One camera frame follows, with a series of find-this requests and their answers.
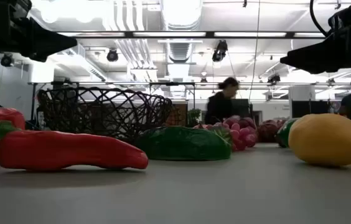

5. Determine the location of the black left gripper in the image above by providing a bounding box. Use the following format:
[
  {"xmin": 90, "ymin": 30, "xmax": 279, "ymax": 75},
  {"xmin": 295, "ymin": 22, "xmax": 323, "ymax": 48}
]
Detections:
[{"xmin": 0, "ymin": 0, "xmax": 78, "ymax": 62}]

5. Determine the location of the yellow lemon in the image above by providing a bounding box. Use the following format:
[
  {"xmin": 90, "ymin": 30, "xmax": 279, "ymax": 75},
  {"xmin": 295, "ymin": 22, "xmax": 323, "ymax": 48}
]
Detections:
[{"xmin": 288, "ymin": 113, "xmax": 351, "ymax": 167}]

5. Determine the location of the red green mango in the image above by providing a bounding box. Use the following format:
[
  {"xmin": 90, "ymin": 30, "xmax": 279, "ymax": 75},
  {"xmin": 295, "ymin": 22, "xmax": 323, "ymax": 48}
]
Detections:
[{"xmin": 276, "ymin": 118, "xmax": 301, "ymax": 149}]

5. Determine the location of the dark purple grape bunch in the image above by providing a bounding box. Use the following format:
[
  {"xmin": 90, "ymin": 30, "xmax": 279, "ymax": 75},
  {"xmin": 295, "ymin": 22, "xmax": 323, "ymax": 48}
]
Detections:
[{"xmin": 258, "ymin": 119, "xmax": 284, "ymax": 143}]

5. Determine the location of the pink grape bunch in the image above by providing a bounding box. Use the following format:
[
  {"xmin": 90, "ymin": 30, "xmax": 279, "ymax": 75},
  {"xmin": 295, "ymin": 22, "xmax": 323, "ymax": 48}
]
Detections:
[{"xmin": 194, "ymin": 115, "xmax": 259, "ymax": 152}]

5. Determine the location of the long red chili pepper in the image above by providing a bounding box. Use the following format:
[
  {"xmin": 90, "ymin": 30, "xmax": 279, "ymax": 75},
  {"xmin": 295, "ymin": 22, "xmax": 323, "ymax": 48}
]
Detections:
[{"xmin": 0, "ymin": 120, "xmax": 149, "ymax": 171}]

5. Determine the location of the green cucumber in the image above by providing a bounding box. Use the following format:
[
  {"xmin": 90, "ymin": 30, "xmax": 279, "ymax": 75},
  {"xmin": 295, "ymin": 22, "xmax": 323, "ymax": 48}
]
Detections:
[{"xmin": 134, "ymin": 126, "xmax": 232, "ymax": 161}]

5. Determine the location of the black partition panel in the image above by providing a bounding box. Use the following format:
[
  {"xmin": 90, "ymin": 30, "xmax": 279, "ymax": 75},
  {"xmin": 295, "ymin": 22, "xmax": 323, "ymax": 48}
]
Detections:
[{"xmin": 291, "ymin": 100, "xmax": 330, "ymax": 118}]

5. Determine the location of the green plant in white pot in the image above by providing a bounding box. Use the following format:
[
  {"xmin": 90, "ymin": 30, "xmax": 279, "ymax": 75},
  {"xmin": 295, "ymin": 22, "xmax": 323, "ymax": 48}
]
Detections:
[{"xmin": 187, "ymin": 108, "xmax": 202, "ymax": 128}]

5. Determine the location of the orange patterned tapestry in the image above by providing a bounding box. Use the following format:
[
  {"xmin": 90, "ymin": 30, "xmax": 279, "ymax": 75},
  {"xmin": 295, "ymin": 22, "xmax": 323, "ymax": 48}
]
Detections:
[{"xmin": 166, "ymin": 103, "xmax": 189, "ymax": 127}]

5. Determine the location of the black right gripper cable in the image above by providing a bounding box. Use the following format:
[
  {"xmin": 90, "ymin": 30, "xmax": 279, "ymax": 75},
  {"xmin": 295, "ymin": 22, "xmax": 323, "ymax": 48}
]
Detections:
[{"xmin": 309, "ymin": 0, "xmax": 330, "ymax": 37}]

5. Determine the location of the black overhead frame bar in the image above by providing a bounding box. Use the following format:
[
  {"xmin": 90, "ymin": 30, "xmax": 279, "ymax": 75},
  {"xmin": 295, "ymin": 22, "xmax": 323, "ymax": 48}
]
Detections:
[{"xmin": 55, "ymin": 30, "xmax": 327, "ymax": 39}]

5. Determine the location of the dark wire basket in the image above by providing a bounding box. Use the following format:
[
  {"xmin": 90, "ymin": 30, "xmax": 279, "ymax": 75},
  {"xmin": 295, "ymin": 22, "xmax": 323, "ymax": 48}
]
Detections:
[{"xmin": 37, "ymin": 86, "xmax": 173, "ymax": 144}]

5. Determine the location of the silver ventilation duct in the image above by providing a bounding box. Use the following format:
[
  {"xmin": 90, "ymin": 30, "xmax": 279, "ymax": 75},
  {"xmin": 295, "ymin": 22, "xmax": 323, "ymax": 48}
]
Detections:
[{"xmin": 159, "ymin": 0, "xmax": 204, "ymax": 63}]

